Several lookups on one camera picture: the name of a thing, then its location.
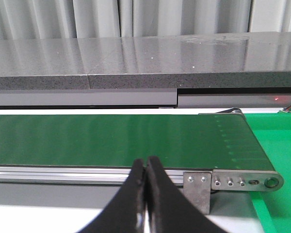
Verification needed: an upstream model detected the grey cabinet front panel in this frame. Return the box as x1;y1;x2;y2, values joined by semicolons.
0;87;291;108

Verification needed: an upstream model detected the green conveyor belt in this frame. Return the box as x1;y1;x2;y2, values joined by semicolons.
0;114;273;170

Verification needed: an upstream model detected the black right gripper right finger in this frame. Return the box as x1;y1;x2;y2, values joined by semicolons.
145;156;225;233

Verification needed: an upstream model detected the aluminium conveyor side rail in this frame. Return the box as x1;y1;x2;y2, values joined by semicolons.
0;166;186;186

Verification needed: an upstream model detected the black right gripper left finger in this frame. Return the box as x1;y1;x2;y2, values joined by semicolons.
80;159;146;233

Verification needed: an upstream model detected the steel conveyor end plate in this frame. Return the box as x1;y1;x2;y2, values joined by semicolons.
211;169;284;192

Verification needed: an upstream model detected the steel conveyor mounting bracket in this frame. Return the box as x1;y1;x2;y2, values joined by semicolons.
183;171;211;215

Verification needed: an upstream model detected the bright green tray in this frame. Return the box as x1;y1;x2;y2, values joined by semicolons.
246;113;291;233

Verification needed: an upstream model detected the white pleated curtain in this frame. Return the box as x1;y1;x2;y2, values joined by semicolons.
0;0;291;39

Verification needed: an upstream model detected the grey speckled stone countertop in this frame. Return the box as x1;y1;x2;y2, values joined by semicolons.
0;32;291;91

